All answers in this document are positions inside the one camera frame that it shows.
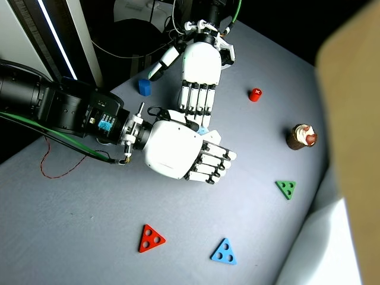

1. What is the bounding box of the grey table cloth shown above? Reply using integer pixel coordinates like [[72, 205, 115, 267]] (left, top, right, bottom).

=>
[[0, 20, 330, 285]]

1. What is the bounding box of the thin red wire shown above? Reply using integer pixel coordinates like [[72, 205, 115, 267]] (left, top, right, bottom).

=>
[[40, 136, 88, 179]]

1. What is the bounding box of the blue hexagonal block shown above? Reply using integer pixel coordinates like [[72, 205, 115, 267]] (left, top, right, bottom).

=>
[[138, 78, 152, 97]]

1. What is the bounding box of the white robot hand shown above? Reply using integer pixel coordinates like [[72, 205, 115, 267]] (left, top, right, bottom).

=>
[[141, 106, 238, 185], [147, 41, 223, 129]]

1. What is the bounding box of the white pillar with light strip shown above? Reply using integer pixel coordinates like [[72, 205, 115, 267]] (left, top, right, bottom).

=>
[[0, 0, 105, 88]]

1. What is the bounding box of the red cylinder block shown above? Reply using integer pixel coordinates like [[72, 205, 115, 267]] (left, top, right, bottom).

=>
[[248, 87, 263, 103]]

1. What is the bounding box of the tan blurred panel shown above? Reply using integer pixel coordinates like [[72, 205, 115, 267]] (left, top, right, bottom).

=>
[[315, 0, 380, 285]]

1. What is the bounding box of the red triangle block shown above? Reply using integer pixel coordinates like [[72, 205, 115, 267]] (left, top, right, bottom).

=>
[[138, 223, 167, 253]]

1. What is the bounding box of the white background board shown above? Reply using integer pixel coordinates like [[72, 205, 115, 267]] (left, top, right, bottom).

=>
[[274, 169, 363, 285]]

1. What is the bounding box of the green triangle block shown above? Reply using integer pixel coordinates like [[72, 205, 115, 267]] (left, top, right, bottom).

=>
[[275, 180, 297, 200]]

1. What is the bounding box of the black round object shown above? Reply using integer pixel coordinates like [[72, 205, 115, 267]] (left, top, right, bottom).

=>
[[91, 19, 170, 78]]

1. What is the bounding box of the toy chocolate cupcake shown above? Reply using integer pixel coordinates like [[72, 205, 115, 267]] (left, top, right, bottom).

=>
[[286, 123, 318, 151]]

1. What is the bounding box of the blue triangle block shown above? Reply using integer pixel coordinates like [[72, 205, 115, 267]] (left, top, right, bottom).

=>
[[210, 237, 238, 265]]

